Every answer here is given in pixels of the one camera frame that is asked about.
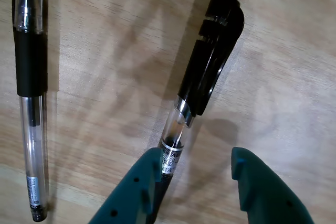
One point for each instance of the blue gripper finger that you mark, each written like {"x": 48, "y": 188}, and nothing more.
{"x": 273, "y": 203}
{"x": 123, "y": 200}

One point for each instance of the clear capped black-grip pen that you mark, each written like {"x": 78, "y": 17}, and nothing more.
{"x": 31, "y": 64}

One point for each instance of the black gel retractable pen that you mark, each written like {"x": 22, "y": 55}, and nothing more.
{"x": 207, "y": 64}

